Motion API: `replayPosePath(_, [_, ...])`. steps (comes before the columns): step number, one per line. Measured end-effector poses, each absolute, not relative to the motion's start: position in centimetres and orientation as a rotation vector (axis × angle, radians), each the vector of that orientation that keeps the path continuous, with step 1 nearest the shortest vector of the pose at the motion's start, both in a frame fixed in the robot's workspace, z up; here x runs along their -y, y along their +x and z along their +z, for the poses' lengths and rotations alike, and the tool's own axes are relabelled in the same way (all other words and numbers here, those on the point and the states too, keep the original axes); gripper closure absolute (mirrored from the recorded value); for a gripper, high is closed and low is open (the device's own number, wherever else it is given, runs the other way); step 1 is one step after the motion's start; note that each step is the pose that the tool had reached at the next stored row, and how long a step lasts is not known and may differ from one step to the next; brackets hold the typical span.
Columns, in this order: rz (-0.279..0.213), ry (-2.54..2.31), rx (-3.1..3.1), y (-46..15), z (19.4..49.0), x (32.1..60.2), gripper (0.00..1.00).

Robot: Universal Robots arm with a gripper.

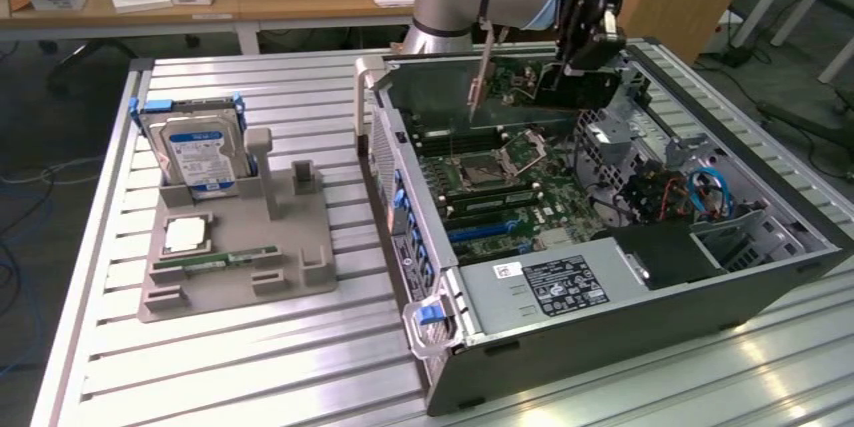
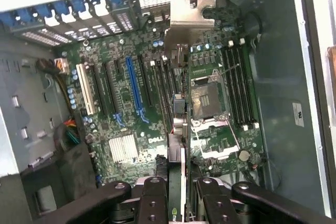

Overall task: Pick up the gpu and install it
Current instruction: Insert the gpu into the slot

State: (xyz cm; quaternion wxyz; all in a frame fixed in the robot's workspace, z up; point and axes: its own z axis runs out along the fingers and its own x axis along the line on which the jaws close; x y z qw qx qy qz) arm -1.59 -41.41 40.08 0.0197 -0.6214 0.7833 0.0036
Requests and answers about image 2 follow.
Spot red green wire bundle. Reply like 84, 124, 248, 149
62, 119, 81, 145

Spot black open PC case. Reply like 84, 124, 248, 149
0, 0, 336, 224

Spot white expansion slot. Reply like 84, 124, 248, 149
75, 62, 96, 116

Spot RAM slot black tabs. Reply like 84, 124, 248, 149
234, 45, 254, 127
222, 45, 244, 129

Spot CPU socket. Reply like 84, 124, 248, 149
190, 76, 232, 120

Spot silver socket cover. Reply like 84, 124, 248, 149
190, 118, 241, 161

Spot green motherboard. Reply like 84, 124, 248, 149
56, 6, 266, 185

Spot silver finned chipset heatsink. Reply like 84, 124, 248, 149
108, 134, 139, 164

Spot thin metal locking lever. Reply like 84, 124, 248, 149
219, 63, 240, 77

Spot black expansion slot blue latch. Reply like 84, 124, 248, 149
103, 60, 124, 128

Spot RAM slot white tabs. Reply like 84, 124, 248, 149
238, 38, 260, 130
227, 39, 249, 132
162, 55, 177, 96

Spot white connector yellow wires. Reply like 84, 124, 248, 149
36, 57, 79, 116

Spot black plastic air duct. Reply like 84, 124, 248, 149
19, 141, 102, 222

